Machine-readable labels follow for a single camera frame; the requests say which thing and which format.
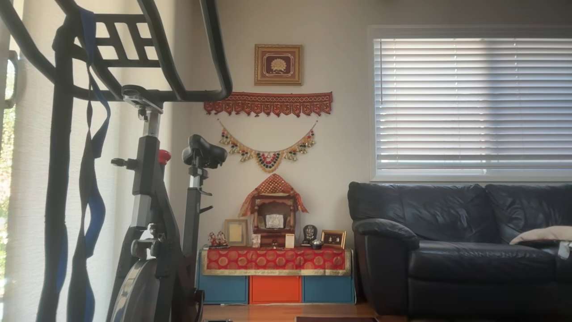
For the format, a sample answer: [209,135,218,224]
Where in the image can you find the dark floor rug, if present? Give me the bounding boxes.
[295,316,379,322]

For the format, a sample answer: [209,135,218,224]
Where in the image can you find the gold framed wall picture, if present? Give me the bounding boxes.
[254,44,303,86]

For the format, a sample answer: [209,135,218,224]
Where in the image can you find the red gold patterned cloth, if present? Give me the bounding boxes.
[201,247,352,276]

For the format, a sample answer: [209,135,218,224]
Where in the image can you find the beaded garland wall hanging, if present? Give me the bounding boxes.
[218,119,319,174]

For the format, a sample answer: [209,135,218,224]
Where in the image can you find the white sheer curtain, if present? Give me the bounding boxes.
[0,0,176,322]

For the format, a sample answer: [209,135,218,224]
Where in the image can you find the red embroidered wall hanging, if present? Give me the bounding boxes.
[204,92,333,118]

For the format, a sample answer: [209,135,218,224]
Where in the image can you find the small colourful figurines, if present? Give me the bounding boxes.
[208,231,229,249]

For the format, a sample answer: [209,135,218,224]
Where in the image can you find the black leather sofa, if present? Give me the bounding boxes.
[348,181,572,319]

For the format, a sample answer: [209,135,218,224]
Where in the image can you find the wooden shrine with canopy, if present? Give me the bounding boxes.
[238,174,309,248]

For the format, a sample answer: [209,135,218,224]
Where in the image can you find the white window blinds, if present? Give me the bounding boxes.
[374,38,572,176]

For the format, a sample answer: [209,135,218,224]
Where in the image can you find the black exercise bike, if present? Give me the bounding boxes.
[0,0,233,322]

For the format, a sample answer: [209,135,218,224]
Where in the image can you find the beige cushion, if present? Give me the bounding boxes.
[509,226,572,246]

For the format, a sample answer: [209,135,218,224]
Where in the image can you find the small gold framed picture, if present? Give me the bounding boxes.
[321,229,347,249]

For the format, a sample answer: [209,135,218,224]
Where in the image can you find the blue storage bin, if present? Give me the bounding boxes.
[303,275,355,304]
[197,275,248,305]

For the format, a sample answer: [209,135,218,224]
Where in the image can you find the gold photo frame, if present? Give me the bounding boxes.
[224,219,248,246]

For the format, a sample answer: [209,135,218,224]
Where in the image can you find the white window frame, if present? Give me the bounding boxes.
[369,25,572,182]

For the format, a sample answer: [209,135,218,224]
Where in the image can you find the blue black hanging strap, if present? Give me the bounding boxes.
[36,7,112,322]

